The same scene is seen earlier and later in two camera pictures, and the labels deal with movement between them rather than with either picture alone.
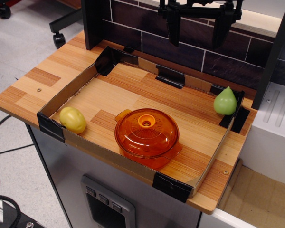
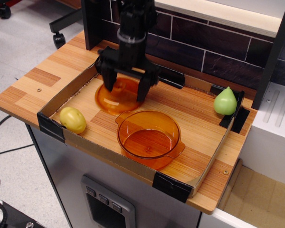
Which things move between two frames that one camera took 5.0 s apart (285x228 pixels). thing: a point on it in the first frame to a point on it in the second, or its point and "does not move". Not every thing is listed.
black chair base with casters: (4, 12) does not move
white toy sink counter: (270, 147) does not move
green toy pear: (225, 101) does not move
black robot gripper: (225, 15) to (130, 56)
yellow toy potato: (72, 119) does not move
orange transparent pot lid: (147, 132) to (122, 99)
